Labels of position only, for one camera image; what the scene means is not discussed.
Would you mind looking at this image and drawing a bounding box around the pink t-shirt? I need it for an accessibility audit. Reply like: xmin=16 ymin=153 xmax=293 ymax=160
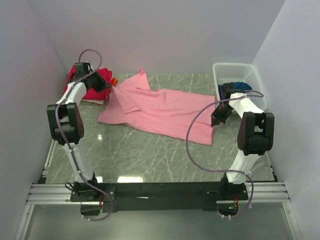
xmin=97 ymin=70 xmax=215 ymax=146

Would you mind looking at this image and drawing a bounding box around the folded orange t-shirt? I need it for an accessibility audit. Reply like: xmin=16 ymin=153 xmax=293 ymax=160
xmin=111 ymin=77 xmax=118 ymax=87

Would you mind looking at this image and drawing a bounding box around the aluminium rail frame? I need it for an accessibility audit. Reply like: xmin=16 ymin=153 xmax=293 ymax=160
xmin=14 ymin=99 xmax=301 ymax=240

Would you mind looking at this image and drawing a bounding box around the folded magenta t-shirt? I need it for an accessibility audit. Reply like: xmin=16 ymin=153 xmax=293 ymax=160
xmin=63 ymin=62 xmax=118 ymax=105

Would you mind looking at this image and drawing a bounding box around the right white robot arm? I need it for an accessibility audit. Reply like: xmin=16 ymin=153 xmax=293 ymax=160
xmin=211 ymin=83 xmax=275 ymax=200

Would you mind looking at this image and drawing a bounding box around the blue t-shirt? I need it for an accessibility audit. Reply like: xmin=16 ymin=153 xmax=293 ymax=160
xmin=218 ymin=82 xmax=252 ymax=97

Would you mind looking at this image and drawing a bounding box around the white plastic basket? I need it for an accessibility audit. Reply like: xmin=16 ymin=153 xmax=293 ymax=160
xmin=212 ymin=62 xmax=265 ymax=100

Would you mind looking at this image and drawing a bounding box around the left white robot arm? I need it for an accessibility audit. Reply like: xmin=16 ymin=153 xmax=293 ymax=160
xmin=46 ymin=62 xmax=118 ymax=201

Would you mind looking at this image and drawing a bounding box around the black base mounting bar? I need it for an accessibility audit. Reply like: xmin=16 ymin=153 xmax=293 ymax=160
xmin=70 ymin=180 xmax=249 ymax=216

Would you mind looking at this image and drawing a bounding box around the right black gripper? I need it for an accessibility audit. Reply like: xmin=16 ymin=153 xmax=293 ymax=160
xmin=211 ymin=102 xmax=234 ymax=127

